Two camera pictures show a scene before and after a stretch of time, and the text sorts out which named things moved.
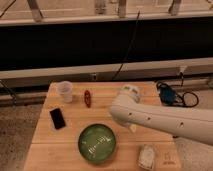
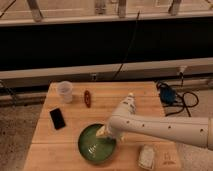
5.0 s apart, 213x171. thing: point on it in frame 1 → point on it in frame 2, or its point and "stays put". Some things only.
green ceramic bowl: (97, 143) stays put
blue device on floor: (167, 94) stays put
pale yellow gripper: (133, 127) → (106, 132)
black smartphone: (57, 118) stays put
